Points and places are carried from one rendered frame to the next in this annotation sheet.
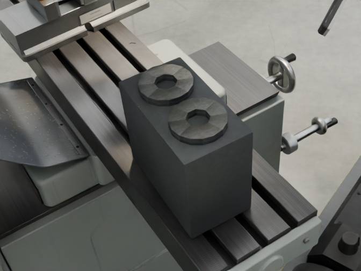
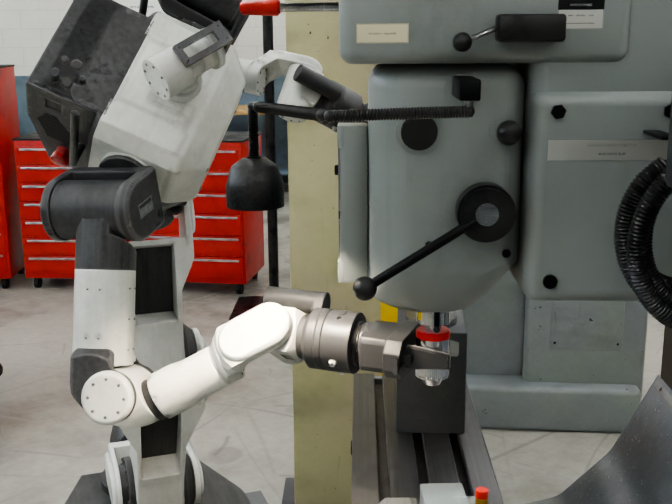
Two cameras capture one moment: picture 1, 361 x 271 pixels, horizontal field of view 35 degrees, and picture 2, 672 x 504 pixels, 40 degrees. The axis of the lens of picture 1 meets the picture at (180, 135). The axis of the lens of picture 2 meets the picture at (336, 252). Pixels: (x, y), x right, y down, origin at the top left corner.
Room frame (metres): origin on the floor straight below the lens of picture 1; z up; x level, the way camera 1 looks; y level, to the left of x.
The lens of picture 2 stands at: (2.12, 0.64, 1.67)
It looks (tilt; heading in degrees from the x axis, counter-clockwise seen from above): 14 degrees down; 210
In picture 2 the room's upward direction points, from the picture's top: straight up
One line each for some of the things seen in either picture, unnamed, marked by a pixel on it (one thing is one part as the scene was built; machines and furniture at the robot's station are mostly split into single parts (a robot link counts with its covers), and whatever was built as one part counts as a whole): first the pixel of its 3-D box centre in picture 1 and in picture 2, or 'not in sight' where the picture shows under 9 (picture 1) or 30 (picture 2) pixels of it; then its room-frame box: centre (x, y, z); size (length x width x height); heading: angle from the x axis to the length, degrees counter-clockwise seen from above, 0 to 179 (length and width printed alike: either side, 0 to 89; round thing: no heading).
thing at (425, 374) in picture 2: not in sight; (432, 355); (1.02, 0.16, 1.23); 0.05 x 0.05 x 0.06
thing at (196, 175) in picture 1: (185, 143); (429, 358); (0.65, -0.01, 1.08); 0.22 x 0.12 x 0.20; 26
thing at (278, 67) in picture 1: (272, 79); not in sight; (1.25, -0.28, 0.68); 0.16 x 0.12 x 0.12; 119
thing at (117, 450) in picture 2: not in sight; (153, 474); (0.67, -0.69, 0.68); 0.21 x 0.20 x 0.13; 49
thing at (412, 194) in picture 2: not in sight; (439, 184); (1.01, 0.16, 1.47); 0.21 x 0.19 x 0.32; 29
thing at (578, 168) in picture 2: not in sight; (584, 184); (0.92, 0.33, 1.47); 0.24 x 0.19 x 0.26; 29
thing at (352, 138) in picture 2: not in sight; (353, 203); (1.07, 0.06, 1.45); 0.04 x 0.04 x 0.21; 29
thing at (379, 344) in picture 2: not in sight; (370, 346); (1.03, 0.07, 1.23); 0.13 x 0.12 x 0.10; 10
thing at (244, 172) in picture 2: not in sight; (254, 181); (1.20, -0.01, 1.49); 0.07 x 0.07 x 0.06
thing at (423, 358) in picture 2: not in sight; (426, 360); (1.05, 0.16, 1.23); 0.06 x 0.02 x 0.03; 100
